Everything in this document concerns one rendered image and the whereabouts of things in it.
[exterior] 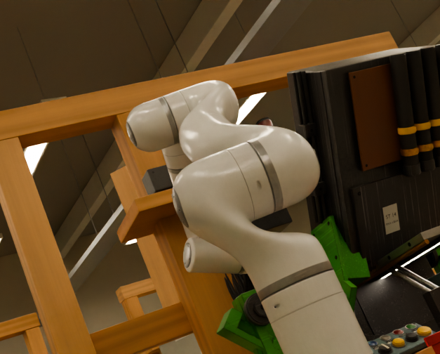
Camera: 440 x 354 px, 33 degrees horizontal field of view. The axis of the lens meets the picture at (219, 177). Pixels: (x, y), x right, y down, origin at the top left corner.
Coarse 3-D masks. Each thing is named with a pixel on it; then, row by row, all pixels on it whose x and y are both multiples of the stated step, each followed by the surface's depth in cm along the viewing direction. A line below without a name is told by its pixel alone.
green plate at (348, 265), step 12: (324, 228) 186; (336, 228) 182; (324, 240) 186; (336, 240) 181; (336, 252) 180; (348, 252) 182; (336, 264) 180; (348, 264) 180; (360, 264) 182; (348, 276) 179; (360, 276) 180
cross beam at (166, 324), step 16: (176, 304) 210; (128, 320) 204; (144, 320) 205; (160, 320) 207; (176, 320) 208; (96, 336) 199; (112, 336) 201; (128, 336) 202; (144, 336) 203; (160, 336) 205; (176, 336) 206; (96, 352) 198; (112, 352) 199; (128, 352) 200
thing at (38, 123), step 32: (384, 32) 270; (256, 64) 245; (288, 64) 249; (320, 64) 253; (96, 96) 220; (128, 96) 224; (160, 96) 228; (0, 128) 207; (32, 128) 210; (64, 128) 214; (96, 128) 223
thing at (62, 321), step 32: (0, 160) 203; (128, 160) 220; (160, 160) 218; (0, 192) 202; (32, 192) 201; (32, 224) 198; (160, 224) 210; (32, 256) 194; (32, 288) 195; (64, 288) 193; (192, 288) 204; (224, 288) 207; (64, 320) 190; (192, 320) 206; (64, 352) 186; (224, 352) 199
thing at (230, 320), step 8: (232, 312) 168; (240, 312) 169; (224, 320) 169; (232, 320) 167; (240, 320) 169; (224, 328) 166; (232, 328) 166; (240, 328) 168; (248, 328) 169; (224, 336) 170; (232, 336) 168; (240, 336) 166; (248, 336) 167; (272, 336) 170; (240, 344) 170; (248, 344) 168; (256, 344) 166; (280, 352) 167
